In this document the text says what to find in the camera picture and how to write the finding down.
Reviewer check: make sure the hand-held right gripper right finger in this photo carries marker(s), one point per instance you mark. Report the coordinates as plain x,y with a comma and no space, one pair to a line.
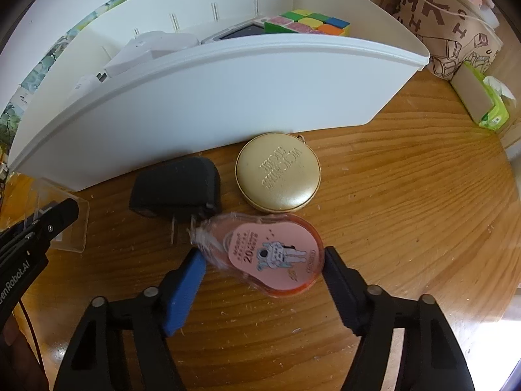
342,289

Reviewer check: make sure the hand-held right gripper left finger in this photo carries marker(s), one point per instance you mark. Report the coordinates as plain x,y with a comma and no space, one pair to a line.
183,289

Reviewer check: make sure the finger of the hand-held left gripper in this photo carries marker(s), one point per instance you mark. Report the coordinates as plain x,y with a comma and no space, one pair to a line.
61,216

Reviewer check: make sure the clear plastic box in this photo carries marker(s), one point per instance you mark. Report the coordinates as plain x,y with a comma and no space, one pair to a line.
69,236

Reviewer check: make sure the pink correction tape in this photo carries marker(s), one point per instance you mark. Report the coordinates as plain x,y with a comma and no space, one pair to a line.
272,256

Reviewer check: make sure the white plastic scraper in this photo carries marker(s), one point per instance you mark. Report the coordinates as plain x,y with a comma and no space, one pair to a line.
150,51

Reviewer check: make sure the white plastic storage bin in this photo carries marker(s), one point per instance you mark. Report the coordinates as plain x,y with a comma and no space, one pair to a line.
224,89

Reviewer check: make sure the multicoloured puzzle cube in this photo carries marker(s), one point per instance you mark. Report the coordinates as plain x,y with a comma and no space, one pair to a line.
309,22

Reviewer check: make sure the black power adapter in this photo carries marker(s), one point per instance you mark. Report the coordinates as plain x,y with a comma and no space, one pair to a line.
175,187

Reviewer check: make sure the gold round compact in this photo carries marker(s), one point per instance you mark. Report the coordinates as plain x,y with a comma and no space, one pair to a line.
279,171

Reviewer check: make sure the green tissue pack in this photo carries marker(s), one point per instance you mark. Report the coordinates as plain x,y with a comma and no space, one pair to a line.
484,97

